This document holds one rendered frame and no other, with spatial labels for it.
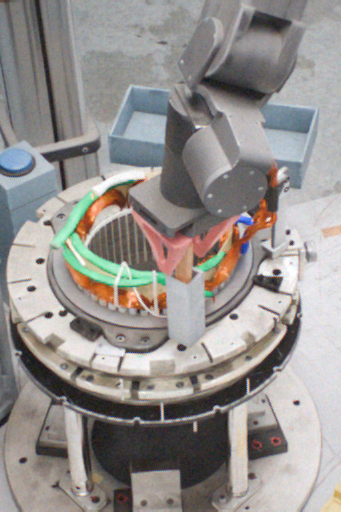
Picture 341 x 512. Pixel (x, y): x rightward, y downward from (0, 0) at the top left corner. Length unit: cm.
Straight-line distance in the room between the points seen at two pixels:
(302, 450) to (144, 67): 208
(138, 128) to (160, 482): 47
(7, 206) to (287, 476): 48
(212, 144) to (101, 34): 263
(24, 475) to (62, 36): 57
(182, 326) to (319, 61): 232
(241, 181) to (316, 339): 72
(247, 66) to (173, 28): 262
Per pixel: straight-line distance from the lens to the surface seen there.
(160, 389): 136
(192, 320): 132
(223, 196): 109
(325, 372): 175
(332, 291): 185
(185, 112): 113
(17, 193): 165
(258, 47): 111
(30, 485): 162
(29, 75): 181
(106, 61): 361
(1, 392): 168
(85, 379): 137
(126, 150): 166
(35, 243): 147
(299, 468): 162
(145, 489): 155
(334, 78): 353
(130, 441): 167
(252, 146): 108
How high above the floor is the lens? 209
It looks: 44 degrees down
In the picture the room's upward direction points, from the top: 3 degrees counter-clockwise
